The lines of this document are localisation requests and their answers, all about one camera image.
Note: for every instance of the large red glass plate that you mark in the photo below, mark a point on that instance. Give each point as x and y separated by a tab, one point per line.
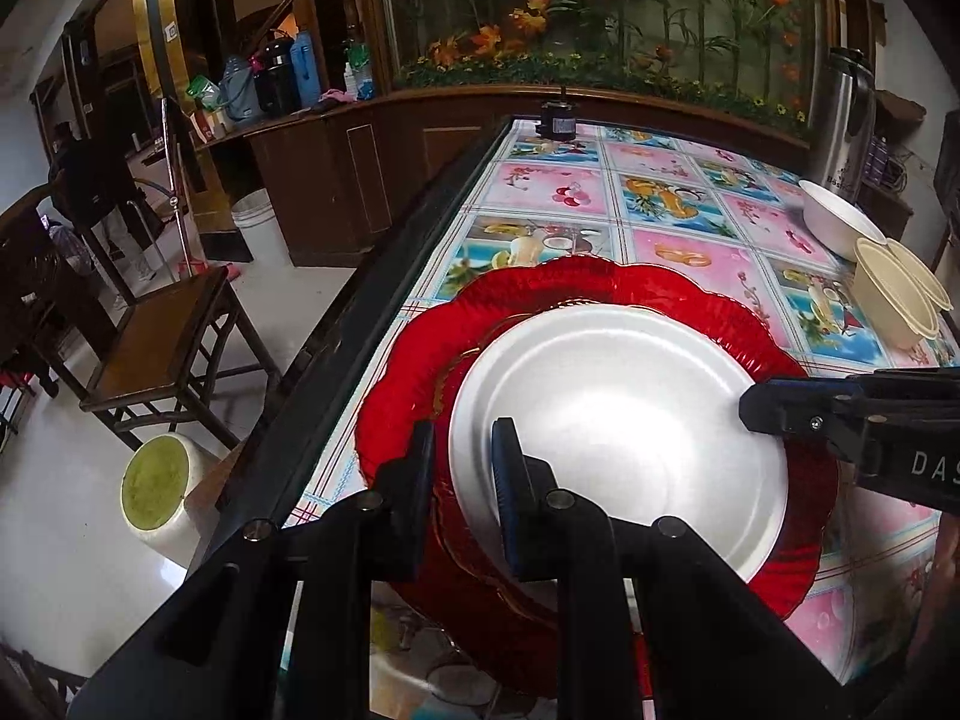
570	281

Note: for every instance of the pink cloth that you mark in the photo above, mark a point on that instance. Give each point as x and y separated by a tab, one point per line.
337	97

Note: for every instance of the stainless steel thermos jug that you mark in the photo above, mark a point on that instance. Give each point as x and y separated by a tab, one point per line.
844	127

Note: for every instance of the white deep plate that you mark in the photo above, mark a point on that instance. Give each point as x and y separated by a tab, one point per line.
622	420

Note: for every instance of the black table frame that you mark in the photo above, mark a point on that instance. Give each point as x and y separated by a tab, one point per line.
390	300

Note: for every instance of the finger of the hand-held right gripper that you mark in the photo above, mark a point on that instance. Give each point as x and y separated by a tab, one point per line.
802	409

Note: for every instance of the wooden chair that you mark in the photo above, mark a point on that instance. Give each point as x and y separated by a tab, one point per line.
150	337

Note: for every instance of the wooden wall cabinet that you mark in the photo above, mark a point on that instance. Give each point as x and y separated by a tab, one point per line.
330	165

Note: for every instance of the blue canister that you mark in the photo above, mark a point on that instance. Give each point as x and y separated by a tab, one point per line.
306	71

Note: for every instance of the black jug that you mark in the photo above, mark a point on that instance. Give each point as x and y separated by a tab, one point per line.
276	79

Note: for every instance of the gold door frame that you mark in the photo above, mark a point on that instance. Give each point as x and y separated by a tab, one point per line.
154	30

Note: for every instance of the glass flower display case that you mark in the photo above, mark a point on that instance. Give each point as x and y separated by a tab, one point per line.
600	15

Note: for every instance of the metal pole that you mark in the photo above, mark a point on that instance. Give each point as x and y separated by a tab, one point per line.
180	225

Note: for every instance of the black power adapter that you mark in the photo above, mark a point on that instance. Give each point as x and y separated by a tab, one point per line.
559	124

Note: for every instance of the green packet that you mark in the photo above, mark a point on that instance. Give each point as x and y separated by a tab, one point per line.
204	90

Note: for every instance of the white bucket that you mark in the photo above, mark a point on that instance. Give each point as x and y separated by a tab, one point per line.
259	232

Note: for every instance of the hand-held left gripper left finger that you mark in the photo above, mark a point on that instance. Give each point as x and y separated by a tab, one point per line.
411	495

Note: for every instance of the white green bottle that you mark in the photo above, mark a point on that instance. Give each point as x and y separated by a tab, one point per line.
360	71

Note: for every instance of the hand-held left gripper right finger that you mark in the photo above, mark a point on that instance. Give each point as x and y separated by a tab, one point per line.
506	495

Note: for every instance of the printed fruit tablecloth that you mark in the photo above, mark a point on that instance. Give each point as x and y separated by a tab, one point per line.
675	172

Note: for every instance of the white stool with green top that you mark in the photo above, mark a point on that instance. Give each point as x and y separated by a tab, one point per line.
161	480

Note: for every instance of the white bowl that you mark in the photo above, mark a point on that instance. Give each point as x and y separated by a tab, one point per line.
832	221

